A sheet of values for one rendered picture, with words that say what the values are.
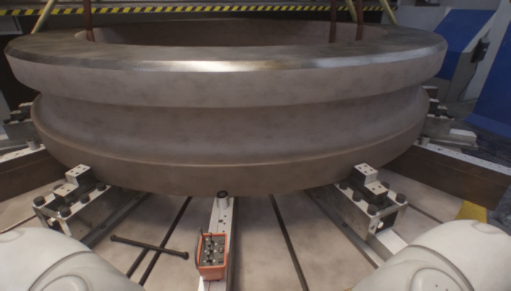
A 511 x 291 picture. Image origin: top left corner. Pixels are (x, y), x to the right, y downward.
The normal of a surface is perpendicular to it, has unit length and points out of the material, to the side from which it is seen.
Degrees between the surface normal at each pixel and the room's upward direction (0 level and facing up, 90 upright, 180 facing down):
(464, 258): 15
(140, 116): 90
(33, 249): 6
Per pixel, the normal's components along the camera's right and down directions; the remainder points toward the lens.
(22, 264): -0.05, -0.80
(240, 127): 0.08, 0.45
